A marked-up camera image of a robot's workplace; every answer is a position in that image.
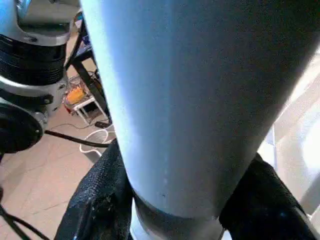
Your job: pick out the small white stool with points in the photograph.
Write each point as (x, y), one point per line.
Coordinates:
(83, 103)

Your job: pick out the black metal stand bar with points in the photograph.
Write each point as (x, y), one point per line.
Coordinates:
(87, 80)

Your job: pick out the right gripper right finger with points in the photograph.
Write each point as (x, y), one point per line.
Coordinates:
(265, 205)

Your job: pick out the orange yellow object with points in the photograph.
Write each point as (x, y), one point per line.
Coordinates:
(75, 96)

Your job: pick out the white plastic table top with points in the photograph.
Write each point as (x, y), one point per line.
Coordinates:
(295, 125)

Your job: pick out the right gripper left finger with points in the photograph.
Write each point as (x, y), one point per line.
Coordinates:
(97, 200)

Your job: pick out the white plastic table leg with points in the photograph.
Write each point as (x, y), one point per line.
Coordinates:
(187, 100)

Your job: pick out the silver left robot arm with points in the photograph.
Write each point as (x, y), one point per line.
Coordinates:
(30, 62)

